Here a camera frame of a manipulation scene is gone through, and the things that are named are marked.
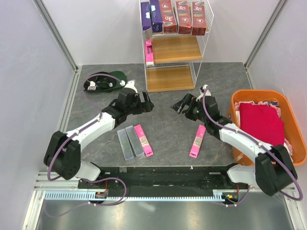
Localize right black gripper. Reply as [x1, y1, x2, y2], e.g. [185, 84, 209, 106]
[171, 93, 208, 124]

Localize pink toothpaste box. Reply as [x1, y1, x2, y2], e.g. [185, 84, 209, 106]
[144, 39, 154, 67]
[189, 125, 206, 158]
[134, 124, 154, 157]

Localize red 3D toothpaste box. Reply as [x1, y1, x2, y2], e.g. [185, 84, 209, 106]
[191, 1, 207, 36]
[176, 0, 192, 35]

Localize silver R&O toothpaste box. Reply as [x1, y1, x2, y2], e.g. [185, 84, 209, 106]
[150, 0, 163, 33]

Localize red toothpaste box silver side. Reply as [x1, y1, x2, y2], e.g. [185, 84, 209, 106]
[159, 0, 177, 34]

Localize purple toothpaste box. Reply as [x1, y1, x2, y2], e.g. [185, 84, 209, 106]
[140, 1, 152, 31]

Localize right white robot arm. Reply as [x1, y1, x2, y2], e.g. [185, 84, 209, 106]
[171, 93, 298, 196]

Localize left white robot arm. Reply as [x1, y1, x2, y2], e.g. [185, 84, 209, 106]
[44, 89, 154, 188]

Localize silver toothpaste box right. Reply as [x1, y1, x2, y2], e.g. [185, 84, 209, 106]
[125, 126, 144, 158]

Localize green black baseball cap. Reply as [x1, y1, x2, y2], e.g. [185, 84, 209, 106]
[83, 71, 128, 92]

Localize silver toothpaste box left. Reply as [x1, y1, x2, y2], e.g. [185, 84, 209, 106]
[117, 129, 134, 161]

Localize red cloth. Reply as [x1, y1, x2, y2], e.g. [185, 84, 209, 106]
[239, 103, 285, 146]

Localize pink white clothes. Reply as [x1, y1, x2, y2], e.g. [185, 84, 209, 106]
[235, 101, 293, 156]

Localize orange plastic basket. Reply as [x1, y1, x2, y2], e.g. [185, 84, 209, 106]
[226, 90, 307, 166]

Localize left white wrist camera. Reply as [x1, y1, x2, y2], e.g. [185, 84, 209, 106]
[120, 80, 138, 94]

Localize white wire wooden shelf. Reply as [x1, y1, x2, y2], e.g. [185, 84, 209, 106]
[140, 0, 214, 92]

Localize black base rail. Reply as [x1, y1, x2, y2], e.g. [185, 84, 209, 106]
[78, 164, 248, 197]

